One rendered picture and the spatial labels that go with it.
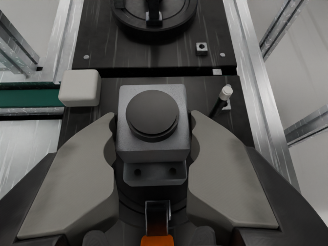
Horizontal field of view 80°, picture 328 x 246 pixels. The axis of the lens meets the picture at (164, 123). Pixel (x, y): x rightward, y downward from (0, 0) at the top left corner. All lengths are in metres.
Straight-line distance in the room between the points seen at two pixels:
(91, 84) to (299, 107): 0.38
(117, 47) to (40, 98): 0.14
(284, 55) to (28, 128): 0.52
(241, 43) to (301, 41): 0.24
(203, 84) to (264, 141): 0.11
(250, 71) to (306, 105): 0.18
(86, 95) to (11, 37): 0.12
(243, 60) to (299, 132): 0.13
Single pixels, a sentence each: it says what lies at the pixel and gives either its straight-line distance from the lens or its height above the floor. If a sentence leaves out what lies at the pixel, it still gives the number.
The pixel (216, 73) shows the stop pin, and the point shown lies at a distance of 0.30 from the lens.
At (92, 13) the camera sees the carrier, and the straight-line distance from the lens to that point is 0.39.
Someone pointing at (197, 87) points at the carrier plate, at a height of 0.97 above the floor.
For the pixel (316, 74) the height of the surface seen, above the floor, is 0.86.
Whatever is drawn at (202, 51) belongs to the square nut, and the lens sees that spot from 0.31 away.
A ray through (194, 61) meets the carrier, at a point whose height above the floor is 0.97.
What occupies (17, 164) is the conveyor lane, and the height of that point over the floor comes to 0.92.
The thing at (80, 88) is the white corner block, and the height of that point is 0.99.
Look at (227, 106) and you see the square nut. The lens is 0.26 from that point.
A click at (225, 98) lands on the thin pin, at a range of 0.16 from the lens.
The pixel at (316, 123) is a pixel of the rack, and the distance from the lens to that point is 0.30.
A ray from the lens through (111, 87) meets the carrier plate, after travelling 0.28.
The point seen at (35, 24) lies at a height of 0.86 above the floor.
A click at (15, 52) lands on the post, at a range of 0.32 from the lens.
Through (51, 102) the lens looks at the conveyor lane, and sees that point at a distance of 0.33.
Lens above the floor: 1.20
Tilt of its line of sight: 67 degrees down
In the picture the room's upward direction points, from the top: 2 degrees clockwise
